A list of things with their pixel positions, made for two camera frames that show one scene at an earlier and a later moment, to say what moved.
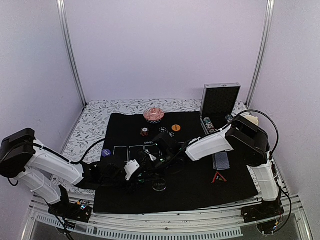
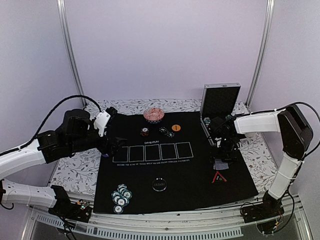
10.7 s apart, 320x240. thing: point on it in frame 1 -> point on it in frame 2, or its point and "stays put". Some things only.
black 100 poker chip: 162,129 stays put
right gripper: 150,169 -> 216,155
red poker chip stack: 144,131 stays put
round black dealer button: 159,185 stays put
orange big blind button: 176,127 stays put
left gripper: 131,186 -> 104,148
